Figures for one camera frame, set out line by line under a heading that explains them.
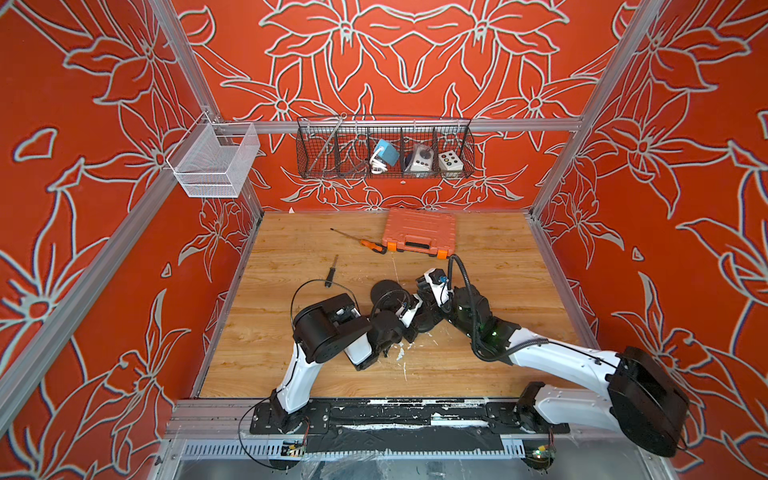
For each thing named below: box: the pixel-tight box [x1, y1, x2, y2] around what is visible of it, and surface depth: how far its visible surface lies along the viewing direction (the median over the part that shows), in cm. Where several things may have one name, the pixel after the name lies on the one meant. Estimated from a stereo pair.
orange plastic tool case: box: [382, 208, 457, 259], surface depth 108 cm
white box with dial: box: [404, 144, 434, 177], surface depth 93 cm
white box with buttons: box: [438, 150, 464, 179], surface depth 97 cm
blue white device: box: [369, 139, 400, 175], surface depth 86 cm
